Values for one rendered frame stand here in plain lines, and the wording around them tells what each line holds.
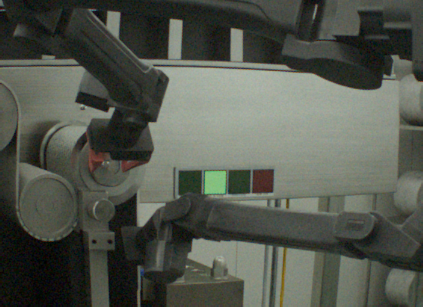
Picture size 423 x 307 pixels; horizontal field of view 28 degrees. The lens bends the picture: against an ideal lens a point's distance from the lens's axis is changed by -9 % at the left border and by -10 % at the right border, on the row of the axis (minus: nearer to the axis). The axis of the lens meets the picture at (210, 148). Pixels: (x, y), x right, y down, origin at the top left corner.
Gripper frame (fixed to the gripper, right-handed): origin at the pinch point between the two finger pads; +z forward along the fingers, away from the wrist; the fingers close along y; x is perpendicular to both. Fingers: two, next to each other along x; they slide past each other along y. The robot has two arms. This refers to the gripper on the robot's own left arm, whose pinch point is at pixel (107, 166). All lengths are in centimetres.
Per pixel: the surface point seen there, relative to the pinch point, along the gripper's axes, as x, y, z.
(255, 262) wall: 116, 175, 255
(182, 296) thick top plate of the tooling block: -17.2, 15.7, 18.0
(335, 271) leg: 8, 84, 64
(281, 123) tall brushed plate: 30, 55, 26
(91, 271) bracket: -13.2, -2.5, 14.0
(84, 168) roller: 3.3, -2.5, 5.4
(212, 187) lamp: 19, 38, 35
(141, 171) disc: 3.2, 8.9, 6.0
